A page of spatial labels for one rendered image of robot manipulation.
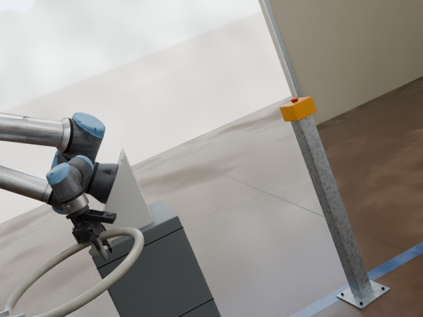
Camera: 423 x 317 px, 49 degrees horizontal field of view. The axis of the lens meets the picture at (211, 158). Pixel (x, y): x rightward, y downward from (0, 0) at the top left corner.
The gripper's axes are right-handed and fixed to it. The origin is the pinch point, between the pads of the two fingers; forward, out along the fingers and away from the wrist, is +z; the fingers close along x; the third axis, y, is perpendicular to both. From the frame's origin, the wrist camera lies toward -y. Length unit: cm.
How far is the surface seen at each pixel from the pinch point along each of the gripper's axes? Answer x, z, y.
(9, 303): 31.2, -7.6, 20.6
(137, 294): -18.8, 29.8, 9.6
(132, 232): 10.0, -8.1, -17.8
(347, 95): -539, 108, -129
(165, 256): -27.2, 21.2, -6.1
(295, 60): -516, 30, -79
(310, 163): -73, 20, -76
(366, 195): -202, 107, -97
